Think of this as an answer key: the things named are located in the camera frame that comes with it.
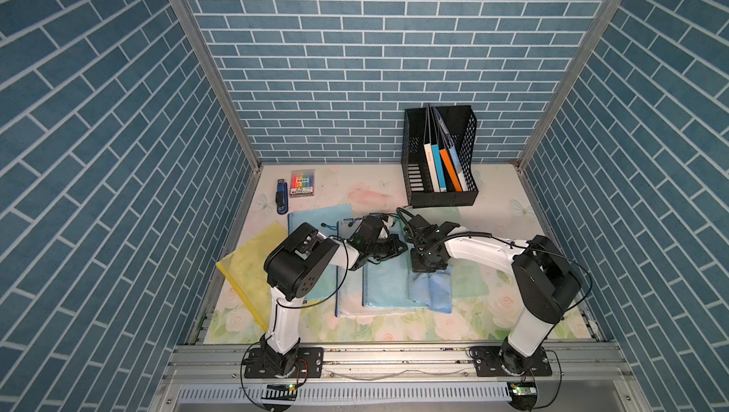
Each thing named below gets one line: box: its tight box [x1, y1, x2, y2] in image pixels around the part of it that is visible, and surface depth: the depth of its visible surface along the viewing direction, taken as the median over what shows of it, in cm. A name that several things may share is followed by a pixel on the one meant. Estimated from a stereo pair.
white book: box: [423, 143, 441, 193], surface depth 95 cm
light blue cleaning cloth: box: [408, 264, 453, 315], surface depth 86 cm
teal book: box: [430, 144, 448, 193], surface depth 96 cm
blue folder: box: [431, 106, 468, 192], surface depth 96 cm
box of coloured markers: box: [289, 168, 316, 198], surface depth 114 cm
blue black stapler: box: [275, 178, 289, 215], surface depth 107 cm
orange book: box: [439, 148, 463, 193], surface depth 96 cm
